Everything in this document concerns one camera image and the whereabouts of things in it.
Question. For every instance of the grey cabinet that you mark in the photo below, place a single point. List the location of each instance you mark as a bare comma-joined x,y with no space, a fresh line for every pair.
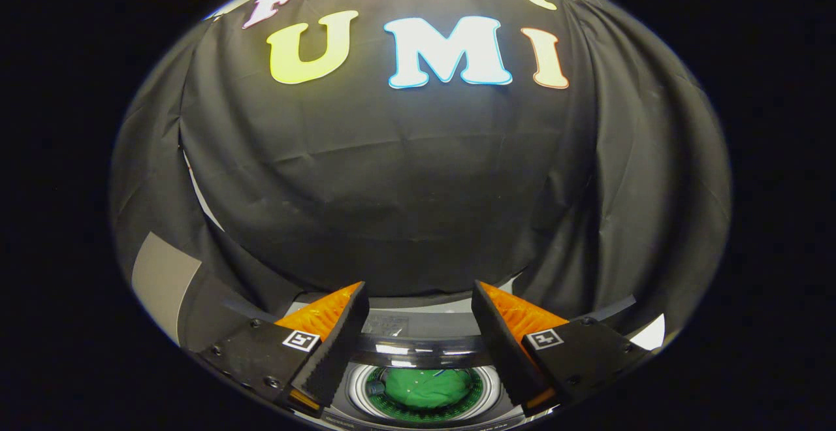
163,281

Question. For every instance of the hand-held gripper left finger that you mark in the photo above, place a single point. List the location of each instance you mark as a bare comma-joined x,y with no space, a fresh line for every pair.
336,346

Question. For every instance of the white flat board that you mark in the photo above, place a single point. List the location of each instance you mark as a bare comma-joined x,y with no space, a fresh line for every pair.
650,334

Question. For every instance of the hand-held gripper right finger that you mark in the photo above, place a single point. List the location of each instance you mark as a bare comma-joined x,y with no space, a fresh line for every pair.
503,346

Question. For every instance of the washing machine lid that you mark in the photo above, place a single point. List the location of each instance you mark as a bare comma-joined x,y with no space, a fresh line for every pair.
424,347

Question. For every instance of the dark grey washing machine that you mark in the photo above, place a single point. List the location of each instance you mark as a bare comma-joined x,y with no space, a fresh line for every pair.
431,310

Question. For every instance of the green polo shirt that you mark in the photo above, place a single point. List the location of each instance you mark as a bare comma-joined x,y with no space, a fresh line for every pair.
428,388

